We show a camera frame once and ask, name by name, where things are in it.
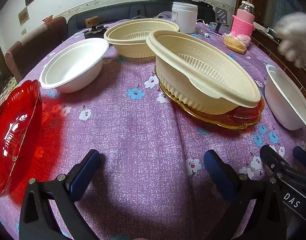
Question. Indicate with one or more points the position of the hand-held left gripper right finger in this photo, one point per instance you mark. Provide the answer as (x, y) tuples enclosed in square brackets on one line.
[(220, 177)]

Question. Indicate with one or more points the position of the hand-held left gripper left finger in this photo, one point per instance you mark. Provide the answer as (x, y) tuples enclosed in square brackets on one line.
[(84, 177)]

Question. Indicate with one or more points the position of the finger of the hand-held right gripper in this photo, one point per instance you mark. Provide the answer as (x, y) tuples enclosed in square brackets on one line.
[(270, 157), (303, 158)]

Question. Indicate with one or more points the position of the gold-rimmed red plate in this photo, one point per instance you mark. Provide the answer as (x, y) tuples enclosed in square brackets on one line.
[(245, 116)]

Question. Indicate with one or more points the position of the white foam bowl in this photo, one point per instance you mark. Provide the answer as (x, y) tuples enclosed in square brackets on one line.
[(75, 65), (280, 105)]

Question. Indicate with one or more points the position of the red glass plate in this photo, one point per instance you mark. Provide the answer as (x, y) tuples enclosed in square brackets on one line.
[(15, 135)]

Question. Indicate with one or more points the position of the beige ribbed plastic bowl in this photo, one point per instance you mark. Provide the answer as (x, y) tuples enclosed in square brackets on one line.
[(133, 48), (193, 86)]

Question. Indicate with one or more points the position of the purple floral tablecloth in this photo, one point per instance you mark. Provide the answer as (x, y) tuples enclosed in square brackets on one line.
[(133, 140)]

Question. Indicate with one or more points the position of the wooden sideboard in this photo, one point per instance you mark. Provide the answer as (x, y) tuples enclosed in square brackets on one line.
[(264, 46)]

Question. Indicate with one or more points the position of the clear bag of biscuits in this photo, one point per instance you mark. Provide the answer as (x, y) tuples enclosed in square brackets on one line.
[(234, 43)]

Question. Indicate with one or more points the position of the teal box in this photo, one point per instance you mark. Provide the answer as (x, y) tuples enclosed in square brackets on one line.
[(270, 31)]

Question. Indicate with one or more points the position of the brown armchair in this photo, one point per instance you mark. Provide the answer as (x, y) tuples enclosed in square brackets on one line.
[(30, 52)]

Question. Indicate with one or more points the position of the pink bottle with knitted sleeve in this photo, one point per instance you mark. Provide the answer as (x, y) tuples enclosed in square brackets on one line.
[(241, 22)]

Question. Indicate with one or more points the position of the dark small jar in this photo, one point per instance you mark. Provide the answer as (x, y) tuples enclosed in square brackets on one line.
[(94, 30)]

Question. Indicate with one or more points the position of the black phone stand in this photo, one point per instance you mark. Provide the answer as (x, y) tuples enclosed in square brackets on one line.
[(221, 15)]

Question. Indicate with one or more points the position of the small red box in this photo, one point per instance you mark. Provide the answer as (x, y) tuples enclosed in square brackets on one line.
[(47, 19)]

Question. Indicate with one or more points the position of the white plastic jar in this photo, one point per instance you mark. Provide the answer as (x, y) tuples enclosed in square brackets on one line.
[(185, 17)]

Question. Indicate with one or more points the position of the black leather sofa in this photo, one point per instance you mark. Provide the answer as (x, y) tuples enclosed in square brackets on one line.
[(113, 13)]

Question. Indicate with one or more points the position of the wall socket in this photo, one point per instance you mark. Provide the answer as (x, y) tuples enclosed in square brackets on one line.
[(23, 32)]

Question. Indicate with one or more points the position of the small framed wall plaque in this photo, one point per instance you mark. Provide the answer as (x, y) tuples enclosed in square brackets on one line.
[(22, 16)]

